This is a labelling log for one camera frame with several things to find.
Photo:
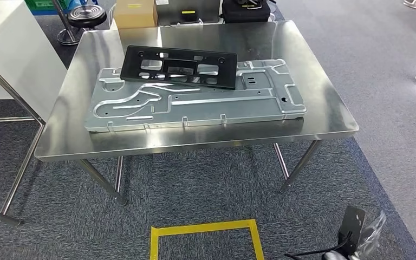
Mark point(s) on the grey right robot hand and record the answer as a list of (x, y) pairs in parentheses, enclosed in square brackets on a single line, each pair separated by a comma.
[(371, 233)]

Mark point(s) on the black plastic bracket part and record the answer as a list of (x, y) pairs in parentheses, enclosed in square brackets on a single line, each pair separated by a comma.
[(132, 68)]

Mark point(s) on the stainless steel workbench table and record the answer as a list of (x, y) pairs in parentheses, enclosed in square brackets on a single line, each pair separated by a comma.
[(229, 140)]

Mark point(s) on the stamped grey metal plate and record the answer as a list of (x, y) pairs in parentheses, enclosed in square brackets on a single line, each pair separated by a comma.
[(211, 107)]

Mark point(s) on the black tool case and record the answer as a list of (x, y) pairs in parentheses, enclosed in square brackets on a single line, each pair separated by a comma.
[(245, 14)]

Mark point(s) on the grey metal box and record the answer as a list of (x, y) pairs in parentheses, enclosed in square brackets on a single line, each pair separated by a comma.
[(201, 10)]

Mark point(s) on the cardboard box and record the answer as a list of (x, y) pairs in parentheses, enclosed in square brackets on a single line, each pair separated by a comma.
[(134, 16)]

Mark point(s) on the black round stool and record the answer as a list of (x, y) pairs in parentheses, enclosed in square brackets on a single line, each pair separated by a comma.
[(86, 16)]

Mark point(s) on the white cabinet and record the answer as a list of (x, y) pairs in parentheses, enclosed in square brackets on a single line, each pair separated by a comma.
[(17, 54)]

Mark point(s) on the green plastic crate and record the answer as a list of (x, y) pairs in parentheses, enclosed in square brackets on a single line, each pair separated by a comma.
[(44, 5)]

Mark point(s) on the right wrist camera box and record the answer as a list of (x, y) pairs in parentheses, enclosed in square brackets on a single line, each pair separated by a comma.
[(351, 226)]

